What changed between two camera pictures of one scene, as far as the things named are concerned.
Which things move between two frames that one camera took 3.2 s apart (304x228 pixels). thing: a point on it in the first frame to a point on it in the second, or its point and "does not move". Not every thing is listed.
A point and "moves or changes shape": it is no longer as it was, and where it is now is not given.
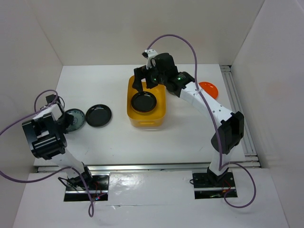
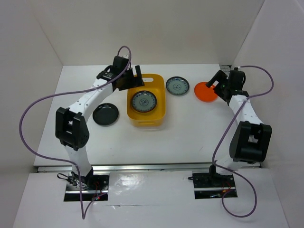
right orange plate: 210,89 does not move
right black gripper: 140,73 to 220,75
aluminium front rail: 95,168 does not move
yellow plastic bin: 155,118 does not move
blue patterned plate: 79,119 moves or changes shape
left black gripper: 69,120 to 135,81
